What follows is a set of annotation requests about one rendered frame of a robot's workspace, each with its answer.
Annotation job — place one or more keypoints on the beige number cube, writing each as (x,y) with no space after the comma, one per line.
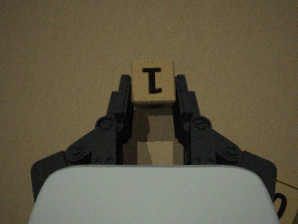
(153,84)
(284,201)

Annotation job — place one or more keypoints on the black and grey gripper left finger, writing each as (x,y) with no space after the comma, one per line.
(101,146)

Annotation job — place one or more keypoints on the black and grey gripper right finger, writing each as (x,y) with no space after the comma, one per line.
(202,143)

